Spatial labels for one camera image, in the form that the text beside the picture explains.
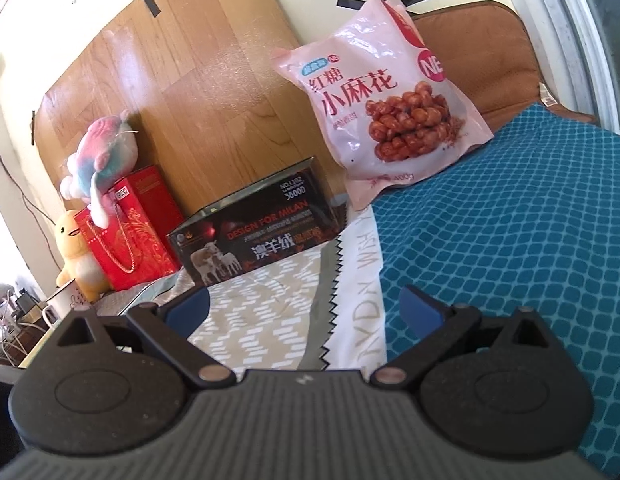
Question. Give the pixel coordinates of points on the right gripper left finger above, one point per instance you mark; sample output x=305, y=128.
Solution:
x=164, y=331

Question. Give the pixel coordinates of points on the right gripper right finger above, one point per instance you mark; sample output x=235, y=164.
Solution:
x=440, y=329

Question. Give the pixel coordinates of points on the green grid grey blanket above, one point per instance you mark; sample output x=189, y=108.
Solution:
x=158, y=292

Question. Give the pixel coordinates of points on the red gift box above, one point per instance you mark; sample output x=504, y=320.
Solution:
x=135, y=249

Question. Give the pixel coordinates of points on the white enamel mug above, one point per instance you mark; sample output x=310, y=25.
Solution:
x=66, y=299

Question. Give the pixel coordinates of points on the yellow duck plush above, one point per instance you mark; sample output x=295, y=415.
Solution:
x=80, y=264

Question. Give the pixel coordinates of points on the beige patterned cloth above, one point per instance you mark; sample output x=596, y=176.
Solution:
x=321, y=309

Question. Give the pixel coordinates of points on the teal patterned blanket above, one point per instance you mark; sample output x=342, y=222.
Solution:
x=530, y=219

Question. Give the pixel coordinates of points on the black sheep print box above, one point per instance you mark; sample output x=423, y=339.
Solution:
x=266, y=221

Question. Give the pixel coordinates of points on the pastel unicorn plush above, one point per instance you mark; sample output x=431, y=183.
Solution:
x=105, y=154

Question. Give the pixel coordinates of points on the pink fried twist bag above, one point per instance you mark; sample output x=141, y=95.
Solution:
x=388, y=114

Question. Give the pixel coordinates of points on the wooden pattern board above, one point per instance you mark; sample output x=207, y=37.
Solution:
x=197, y=81

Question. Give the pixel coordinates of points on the brown cushion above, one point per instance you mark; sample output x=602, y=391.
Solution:
x=487, y=53

